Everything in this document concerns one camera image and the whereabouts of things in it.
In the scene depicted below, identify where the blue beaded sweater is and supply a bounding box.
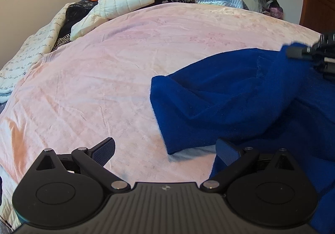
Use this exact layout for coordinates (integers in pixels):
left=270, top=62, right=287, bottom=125
left=150, top=46, right=334, bottom=233

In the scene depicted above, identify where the purple patterned garment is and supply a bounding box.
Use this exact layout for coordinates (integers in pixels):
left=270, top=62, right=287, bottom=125
left=262, top=7, right=284, bottom=20

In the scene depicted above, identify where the pink floral bed sheet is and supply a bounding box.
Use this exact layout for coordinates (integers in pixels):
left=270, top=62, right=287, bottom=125
left=1, top=3, right=319, bottom=233

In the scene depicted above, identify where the script print white quilt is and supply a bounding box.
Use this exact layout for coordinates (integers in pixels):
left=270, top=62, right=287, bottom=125
left=1, top=3, right=71, bottom=103

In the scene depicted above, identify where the white quilted jacket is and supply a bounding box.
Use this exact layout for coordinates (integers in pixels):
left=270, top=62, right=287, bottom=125
left=70, top=0, right=155, bottom=41

